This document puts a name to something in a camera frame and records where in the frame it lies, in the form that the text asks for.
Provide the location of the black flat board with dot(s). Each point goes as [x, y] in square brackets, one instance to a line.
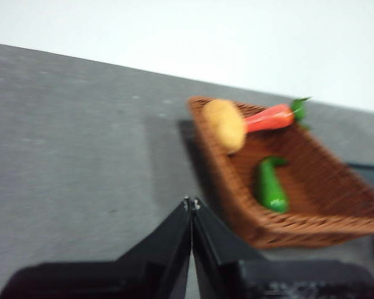
[371, 166]

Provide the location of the long green pepper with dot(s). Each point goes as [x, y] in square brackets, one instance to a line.
[269, 187]

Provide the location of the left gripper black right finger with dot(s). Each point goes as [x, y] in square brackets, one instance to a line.
[218, 264]

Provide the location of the brown woven wicker basket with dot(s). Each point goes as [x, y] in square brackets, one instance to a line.
[314, 187]

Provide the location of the orange carrot with green leaves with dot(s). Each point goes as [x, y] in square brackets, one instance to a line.
[268, 120]

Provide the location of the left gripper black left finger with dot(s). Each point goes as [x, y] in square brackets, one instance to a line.
[156, 268]

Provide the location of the yellow-brown potato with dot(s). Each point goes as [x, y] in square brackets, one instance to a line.
[226, 124]

